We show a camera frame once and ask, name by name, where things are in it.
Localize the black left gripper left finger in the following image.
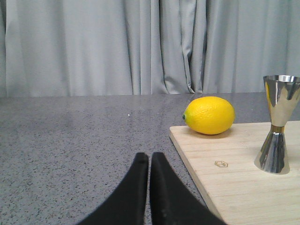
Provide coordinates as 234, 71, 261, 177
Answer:
79, 152, 149, 225

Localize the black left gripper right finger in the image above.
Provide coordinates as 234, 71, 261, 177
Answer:
150, 152, 225, 225

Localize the steel double jigger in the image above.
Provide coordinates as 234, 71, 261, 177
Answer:
254, 75, 300, 175

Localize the wooden cutting board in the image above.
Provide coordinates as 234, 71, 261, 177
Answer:
170, 121, 300, 225

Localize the yellow lemon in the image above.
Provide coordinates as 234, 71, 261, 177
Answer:
182, 96, 235, 135

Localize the grey curtain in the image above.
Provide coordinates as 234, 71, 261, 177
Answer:
0, 0, 300, 97

